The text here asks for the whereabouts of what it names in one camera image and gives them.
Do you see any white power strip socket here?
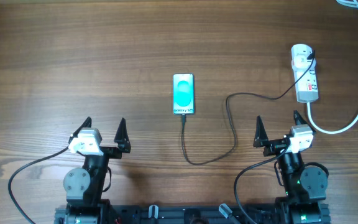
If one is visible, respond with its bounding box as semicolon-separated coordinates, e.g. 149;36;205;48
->
291;44;319;103

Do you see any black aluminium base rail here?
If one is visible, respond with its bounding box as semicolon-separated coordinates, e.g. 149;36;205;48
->
54;203;331;224

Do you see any black camera cable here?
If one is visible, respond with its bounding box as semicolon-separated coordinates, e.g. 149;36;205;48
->
233;146;291;224
7;146;71;224

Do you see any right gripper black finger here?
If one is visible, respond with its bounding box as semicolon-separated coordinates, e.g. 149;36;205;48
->
293;110;316;135
253;116;269;147

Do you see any right black camera cable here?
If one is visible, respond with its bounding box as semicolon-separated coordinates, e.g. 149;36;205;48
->
233;146;291;224

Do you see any turquoise screen Galaxy smartphone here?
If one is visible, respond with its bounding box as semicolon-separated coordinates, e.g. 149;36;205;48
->
173;73;195;114

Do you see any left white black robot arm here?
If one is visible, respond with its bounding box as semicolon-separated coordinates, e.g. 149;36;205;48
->
54;117;131;224

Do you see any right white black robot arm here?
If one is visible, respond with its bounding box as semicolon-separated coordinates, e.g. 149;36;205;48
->
254;110;331;224

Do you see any black USB charging cable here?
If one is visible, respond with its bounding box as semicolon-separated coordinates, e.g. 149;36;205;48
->
180;49;317;166

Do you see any left black camera cable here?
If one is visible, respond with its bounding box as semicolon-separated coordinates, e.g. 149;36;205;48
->
7;146;71;224

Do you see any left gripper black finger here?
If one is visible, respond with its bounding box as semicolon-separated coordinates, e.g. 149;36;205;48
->
114;118;131;153
70;116;92;139

